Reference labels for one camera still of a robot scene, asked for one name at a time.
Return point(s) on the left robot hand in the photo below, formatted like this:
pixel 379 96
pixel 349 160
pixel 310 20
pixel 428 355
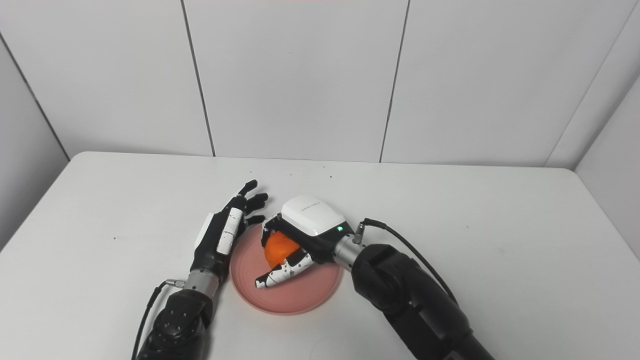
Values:
pixel 225 235

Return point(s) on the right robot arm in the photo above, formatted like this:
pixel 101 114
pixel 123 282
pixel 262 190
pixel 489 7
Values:
pixel 405 300

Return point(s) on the orange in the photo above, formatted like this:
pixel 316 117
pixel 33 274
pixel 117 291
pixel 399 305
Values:
pixel 280 250

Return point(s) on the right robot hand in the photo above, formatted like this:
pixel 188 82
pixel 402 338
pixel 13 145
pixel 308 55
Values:
pixel 305 235

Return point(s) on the pink plate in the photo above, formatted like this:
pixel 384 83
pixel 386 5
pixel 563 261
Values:
pixel 287 290

